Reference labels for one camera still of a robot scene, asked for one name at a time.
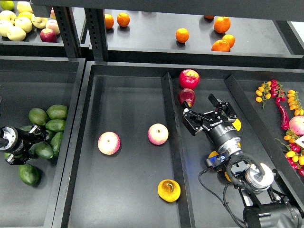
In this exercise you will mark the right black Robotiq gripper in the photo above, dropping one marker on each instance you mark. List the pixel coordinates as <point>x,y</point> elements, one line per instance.
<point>216,124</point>

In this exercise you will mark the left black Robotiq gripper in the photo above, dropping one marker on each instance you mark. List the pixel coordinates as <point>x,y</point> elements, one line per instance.
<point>21,144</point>

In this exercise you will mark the dark green avocado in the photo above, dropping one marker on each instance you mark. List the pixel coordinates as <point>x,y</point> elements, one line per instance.
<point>42,150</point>

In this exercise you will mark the yellow pear with stem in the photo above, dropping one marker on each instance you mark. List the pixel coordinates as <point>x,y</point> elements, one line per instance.
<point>169,190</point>

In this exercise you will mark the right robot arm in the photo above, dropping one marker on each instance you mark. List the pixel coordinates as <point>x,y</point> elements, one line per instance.
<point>264,207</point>

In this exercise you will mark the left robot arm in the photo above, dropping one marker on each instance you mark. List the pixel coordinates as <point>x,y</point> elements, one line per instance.
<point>6,134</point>

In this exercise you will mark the dark avocado middle left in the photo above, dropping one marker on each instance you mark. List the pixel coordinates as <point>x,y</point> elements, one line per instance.
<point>26,128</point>

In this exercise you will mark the green avocado bottom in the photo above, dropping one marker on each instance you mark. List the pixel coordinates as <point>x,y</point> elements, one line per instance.
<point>29,174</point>

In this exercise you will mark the green avocado centre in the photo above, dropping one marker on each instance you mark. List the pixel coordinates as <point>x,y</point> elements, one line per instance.
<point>56,143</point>

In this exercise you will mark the yellow pear top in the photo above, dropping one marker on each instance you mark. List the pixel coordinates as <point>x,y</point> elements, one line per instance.
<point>237,124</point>

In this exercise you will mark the green avocado top left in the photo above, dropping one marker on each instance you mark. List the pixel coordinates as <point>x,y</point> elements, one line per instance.
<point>38,116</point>

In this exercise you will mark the yellow pear left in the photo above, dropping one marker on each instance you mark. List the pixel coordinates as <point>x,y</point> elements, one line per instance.
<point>212,154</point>

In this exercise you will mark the green avocado top right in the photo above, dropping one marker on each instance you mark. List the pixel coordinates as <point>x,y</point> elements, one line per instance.
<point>57,111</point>

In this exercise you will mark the dark red apple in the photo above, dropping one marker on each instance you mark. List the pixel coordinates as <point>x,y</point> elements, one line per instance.
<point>187,95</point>

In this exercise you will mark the bright red apple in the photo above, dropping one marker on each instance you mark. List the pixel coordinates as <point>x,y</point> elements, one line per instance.
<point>189,78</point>

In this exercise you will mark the pink apple centre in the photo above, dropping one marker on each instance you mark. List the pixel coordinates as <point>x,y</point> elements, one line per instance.
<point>158,134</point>

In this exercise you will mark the pink apple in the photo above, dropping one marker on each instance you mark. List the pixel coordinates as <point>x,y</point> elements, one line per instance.
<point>158,134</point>
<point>109,143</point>

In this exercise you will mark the orange cherry tomato vine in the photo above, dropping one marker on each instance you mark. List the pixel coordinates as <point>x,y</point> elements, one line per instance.
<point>263,93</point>

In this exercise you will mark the black left tray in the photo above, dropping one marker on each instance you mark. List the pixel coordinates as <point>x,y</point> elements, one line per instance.
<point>26,83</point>

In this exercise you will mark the black tray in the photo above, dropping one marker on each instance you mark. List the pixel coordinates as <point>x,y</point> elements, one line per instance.
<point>26,83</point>
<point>120,190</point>

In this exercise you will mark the orange on shelf front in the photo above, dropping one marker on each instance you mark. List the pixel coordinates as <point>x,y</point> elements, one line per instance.
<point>221,45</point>

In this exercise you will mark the orange on shelf right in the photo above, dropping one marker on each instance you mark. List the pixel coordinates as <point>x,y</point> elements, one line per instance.
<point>230,39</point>

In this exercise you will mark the red chili pepper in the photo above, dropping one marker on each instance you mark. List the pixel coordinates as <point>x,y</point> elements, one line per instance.
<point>284,114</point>

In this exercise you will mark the pink apple left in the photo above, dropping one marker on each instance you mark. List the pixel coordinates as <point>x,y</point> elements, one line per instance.
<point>109,143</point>

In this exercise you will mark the orange on shelf centre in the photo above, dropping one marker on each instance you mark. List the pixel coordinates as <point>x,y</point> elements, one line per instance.
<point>182,35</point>

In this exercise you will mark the yellow cherry tomato vine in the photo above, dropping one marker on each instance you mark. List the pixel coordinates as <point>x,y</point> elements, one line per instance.
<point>295,103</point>

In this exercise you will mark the large orange on shelf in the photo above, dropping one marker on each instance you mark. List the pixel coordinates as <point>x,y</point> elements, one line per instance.
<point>222,25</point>

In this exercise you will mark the black centre tray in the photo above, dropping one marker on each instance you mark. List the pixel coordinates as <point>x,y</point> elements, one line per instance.
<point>120,190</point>

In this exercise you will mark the pink peach right edge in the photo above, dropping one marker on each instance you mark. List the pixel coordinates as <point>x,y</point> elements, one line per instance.
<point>296,125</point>

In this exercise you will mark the red apple on shelf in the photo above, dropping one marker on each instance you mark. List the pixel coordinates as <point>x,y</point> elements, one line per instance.
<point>48,35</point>

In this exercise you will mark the yellow apple front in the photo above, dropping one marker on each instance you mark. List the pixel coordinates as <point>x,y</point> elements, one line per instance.
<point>15,33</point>

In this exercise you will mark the yellow apple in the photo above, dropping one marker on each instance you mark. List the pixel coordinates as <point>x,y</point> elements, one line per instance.
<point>24,23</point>
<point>15,33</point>

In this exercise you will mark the yellow apple centre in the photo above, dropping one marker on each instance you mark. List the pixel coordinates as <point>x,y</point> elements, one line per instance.
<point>24,23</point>

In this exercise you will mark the orange on shelf left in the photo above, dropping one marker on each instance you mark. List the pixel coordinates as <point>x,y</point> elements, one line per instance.
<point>109,21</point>

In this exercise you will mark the green lime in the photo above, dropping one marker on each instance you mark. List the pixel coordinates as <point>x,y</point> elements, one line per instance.
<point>7,5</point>

